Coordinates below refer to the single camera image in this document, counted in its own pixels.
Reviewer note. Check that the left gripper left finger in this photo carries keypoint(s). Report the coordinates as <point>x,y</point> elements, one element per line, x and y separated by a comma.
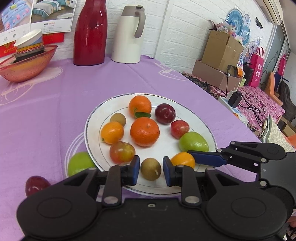
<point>117,177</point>

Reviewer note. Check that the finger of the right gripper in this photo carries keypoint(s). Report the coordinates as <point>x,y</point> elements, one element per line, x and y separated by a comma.
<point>245,155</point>

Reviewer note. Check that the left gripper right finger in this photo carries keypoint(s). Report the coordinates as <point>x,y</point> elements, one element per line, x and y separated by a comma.
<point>184,177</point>

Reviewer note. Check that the large orange tangerine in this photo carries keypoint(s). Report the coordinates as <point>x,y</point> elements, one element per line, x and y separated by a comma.
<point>144,132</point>

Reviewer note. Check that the red yellow plum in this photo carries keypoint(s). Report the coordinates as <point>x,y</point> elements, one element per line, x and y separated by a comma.
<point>121,153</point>

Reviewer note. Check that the green round apple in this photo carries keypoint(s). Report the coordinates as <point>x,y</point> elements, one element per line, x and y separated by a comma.
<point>79,162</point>

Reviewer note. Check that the dark red plum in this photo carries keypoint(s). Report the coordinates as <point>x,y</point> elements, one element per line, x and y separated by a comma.
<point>165,113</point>

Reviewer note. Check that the stacked paper cups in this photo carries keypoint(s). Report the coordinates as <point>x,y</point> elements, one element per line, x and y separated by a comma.
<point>29,45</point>

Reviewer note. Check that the oblong green apple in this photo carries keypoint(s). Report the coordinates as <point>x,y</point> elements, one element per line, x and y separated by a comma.
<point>193,141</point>

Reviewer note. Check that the flat cardboard box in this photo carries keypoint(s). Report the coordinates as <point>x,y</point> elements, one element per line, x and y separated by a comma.
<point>215,77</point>

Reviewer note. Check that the bedding poster calendar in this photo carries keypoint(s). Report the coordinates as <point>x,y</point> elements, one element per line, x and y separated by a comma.
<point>18,18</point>

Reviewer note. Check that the red thermos jug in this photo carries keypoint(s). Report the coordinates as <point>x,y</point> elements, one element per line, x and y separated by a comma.
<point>91,34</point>

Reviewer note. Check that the black power adapter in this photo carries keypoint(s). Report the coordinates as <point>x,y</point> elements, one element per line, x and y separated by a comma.
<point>235,99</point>

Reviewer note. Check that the white porcelain plate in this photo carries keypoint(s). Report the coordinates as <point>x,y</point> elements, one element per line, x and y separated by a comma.
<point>166,145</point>

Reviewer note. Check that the dark purple plum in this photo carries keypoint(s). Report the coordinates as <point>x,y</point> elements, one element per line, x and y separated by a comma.
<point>35,184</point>

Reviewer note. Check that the small yellow orange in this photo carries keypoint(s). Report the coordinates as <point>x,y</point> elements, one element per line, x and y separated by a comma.
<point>112,132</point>

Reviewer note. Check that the purple tablecloth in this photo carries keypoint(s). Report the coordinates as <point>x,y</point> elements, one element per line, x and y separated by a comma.
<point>43,119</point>

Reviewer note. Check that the leafed orange tangerine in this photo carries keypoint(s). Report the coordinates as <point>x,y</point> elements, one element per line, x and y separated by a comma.
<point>139,103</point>

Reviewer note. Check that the orange glass bowl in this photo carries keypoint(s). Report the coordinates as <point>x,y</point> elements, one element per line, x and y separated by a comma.
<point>28,68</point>

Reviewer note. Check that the blue white decorative plates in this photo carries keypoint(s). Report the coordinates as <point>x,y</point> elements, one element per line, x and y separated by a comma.
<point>241,28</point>

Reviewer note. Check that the pink gift bag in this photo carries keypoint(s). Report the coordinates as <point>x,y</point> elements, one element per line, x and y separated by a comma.
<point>257,61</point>

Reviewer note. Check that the small orange kumquat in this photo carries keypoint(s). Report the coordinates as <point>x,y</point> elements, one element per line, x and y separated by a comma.
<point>183,158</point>

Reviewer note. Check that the white thermos jug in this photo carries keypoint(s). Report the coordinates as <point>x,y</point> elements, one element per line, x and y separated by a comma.
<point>129,35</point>

